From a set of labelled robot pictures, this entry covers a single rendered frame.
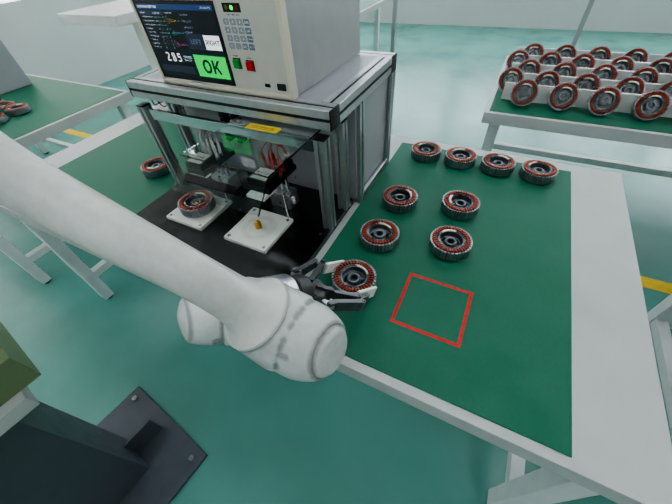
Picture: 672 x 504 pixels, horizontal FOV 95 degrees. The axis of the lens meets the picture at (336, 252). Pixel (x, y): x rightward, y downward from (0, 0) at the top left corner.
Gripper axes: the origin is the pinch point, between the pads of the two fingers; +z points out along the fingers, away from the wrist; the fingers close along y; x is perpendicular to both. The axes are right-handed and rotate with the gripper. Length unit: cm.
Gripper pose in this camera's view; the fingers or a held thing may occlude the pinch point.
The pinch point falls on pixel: (353, 278)
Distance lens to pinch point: 78.4
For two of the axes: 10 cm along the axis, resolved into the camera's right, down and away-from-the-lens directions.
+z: 6.8, -1.0, 7.2
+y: 6.5, 5.3, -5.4
